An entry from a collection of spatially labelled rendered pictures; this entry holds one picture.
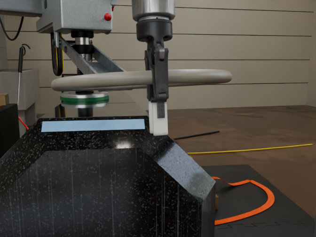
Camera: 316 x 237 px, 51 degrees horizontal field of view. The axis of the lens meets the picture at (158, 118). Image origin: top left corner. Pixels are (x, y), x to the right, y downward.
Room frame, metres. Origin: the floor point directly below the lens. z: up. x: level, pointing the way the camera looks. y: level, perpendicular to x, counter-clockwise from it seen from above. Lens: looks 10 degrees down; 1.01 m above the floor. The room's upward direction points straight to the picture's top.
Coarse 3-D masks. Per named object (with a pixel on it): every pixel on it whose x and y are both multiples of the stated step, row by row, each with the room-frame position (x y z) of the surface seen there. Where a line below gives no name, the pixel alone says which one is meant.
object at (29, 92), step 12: (0, 72) 3.86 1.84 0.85; (12, 72) 3.89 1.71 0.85; (24, 72) 3.99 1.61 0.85; (36, 72) 4.94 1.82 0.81; (0, 84) 3.86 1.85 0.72; (12, 84) 3.89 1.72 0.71; (24, 84) 3.93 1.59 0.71; (36, 84) 4.87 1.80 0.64; (12, 96) 3.89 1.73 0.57; (24, 96) 3.92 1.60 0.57; (36, 96) 4.79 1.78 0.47; (24, 108) 3.91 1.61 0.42; (24, 120) 4.08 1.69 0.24; (36, 120) 5.03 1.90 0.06; (24, 132) 4.03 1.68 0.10
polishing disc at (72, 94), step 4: (64, 92) 1.52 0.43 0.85; (68, 92) 1.52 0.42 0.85; (72, 92) 1.52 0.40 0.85; (96, 92) 1.52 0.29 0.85; (100, 92) 1.52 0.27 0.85; (104, 92) 1.52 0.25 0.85; (64, 96) 1.42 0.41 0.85; (68, 96) 1.41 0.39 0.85; (72, 96) 1.40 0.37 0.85; (76, 96) 1.40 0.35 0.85; (80, 96) 1.40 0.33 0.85; (84, 96) 1.40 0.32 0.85; (88, 96) 1.40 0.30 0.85; (92, 96) 1.41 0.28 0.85; (96, 96) 1.42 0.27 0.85; (100, 96) 1.44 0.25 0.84
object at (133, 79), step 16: (64, 80) 0.75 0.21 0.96; (80, 80) 0.71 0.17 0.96; (96, 80) 0.69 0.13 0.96; (112, 80) 0.68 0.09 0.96; (128, 80) 0.68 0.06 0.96; (144, 80) 0.68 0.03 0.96; (176, 80) 0.69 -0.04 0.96; (192, 80) 0.71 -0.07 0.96; (208, 80) 0.74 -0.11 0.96; (224, 80) 0.80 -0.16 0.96
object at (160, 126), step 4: (152, 104) 0.66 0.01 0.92; (156, 104) 0.66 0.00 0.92; (152, 108) 0.66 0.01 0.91; (156, 108) 0.66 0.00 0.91; (152, 112) 0.66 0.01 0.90; (156, 112) 0.66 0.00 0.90; (152, 116) 0.67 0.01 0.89; (156, 116) 0.66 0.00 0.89; (156, 120) 0.66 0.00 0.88; (160, 120) 0.66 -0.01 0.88; (164, 120) 0.66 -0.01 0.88; (156, 124) 0.66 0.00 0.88; (160, 124) 0.66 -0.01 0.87; (164, 124) 0.66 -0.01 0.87; (156, 128) 0.66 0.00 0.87; (160, 128) 0.66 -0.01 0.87; (164, 128) 0.66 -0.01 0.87; (156, 132) 0.66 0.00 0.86; (160, 132) 0.66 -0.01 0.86; (164, 132) 0.66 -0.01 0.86
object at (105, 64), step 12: (60, 36) 1.67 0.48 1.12; (72, 48) 1.44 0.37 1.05; (96, 48) 1.50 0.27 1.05; (72, 60) 1.42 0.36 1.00; (84, 60) 1.27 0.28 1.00; (96, 60) 1.49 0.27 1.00; (108, 60) 1.34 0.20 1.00; (84, 72) 1.25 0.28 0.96; (96, 72) 1.13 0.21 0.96; (108, 72) 1.31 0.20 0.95
